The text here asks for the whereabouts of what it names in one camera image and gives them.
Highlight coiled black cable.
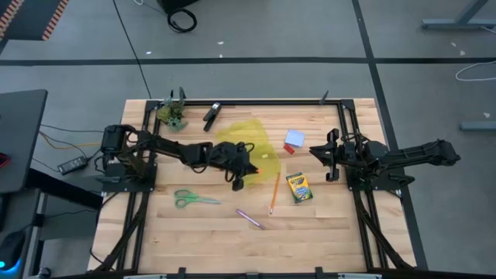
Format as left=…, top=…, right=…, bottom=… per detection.
left=166, top=7, right=198, bottom=34

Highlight small artificial green plant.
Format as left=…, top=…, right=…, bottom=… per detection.
left=156, top=96, right=190, bottom=134

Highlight black mat with orange stripes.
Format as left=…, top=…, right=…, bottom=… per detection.
left=0, top=0, right=71, bottom=42

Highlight grey table leg with foot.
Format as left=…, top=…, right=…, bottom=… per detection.
left=421, top=0, right=496, bottom=32

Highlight black aluminium table frame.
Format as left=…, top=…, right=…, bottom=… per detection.
left=91, top=98, right=419, bottom=279

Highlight grey table foot bar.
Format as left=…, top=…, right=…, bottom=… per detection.
left=460, top=120, right=496, bottom=132

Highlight purple pen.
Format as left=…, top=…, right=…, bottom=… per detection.
left=235, top=208, right=267, bottom=231

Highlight white floor cable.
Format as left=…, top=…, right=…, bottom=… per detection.
left=454, top=59, right=496, bottom=83

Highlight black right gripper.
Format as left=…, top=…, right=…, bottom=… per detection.
left=308, top=128, right=366, bottom=183

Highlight green yellow crayon box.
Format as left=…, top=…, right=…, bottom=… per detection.
left=285, top=171, right=314, bottom=205

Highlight black power adapter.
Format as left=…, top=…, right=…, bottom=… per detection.
left=57, top=155, right=89, bottom=176

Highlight long thin black floor cable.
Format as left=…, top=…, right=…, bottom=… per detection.
left=112, top=0, right=153, bottom=100

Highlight yellow translucent pencil pouch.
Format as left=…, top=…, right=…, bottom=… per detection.
left=215, top=119, right=282, bottom=187

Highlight pale blue sticky note pad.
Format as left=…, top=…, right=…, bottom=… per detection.
left=284, top=129, right=307, bottom=149

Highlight orange pencil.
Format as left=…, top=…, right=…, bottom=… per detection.
left=268, top=172, right=282, bottom=215

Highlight dark grey desk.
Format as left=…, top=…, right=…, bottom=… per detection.
left=0, top=89, right=49, bottom=195

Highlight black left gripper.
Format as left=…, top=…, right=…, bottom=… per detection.
left=211, top=140, right=260, bottom=192

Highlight black computer mouse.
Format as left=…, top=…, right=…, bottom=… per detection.
left=0, top=229, right=26, bottom=273

